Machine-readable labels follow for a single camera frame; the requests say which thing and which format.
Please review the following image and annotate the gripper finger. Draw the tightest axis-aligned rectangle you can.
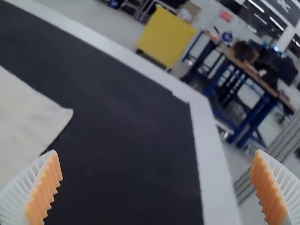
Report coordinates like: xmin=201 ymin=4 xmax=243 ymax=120
xmin=0 ymin=150 xmax=64 ymax=225
xmin=250 ymin=149 xmax=300 ymax=225

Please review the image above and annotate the pale towel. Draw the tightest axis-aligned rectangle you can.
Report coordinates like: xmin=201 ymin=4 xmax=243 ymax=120
xmin=0 ymin=66 xmax=74 ymax=188

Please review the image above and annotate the black mat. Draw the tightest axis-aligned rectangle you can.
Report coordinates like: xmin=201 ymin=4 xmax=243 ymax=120
xmin=0 ymin=0 xmax=205 ymax=225

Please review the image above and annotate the yellow wheeled cabinet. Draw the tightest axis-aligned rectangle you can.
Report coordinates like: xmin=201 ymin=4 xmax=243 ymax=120
xmin=135 ymin=5 xmax=198 ymax=72

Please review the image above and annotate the blue workbench frame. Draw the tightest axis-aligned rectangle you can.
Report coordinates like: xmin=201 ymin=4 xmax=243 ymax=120
xmin=182 ymin=30 xmax=296 ymax=149

